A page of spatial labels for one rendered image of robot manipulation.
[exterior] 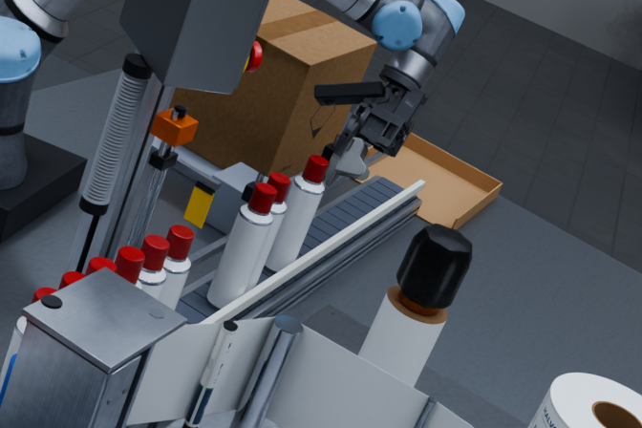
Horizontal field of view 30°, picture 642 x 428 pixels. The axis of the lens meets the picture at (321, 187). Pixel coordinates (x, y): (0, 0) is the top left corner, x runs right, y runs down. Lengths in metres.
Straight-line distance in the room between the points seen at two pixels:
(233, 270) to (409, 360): 0.30
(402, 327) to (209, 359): 0.29
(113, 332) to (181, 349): 0.23
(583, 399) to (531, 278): 0.76
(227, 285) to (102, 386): 0.62
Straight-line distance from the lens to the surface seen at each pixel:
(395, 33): 1.80
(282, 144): 2.20
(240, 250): 1.74
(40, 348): 1.20
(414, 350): 1.61
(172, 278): 1.54
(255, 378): 1.49
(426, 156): 2.74
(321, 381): 1.50
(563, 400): 1.67
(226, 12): 1.38
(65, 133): 2.26
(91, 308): 1.23
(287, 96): 2.17
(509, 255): 2.47
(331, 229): 2.14
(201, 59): 1.39
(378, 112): 1.94
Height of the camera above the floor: 1.82
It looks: 24 degrees down
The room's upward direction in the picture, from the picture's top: 22 degrees clockwise
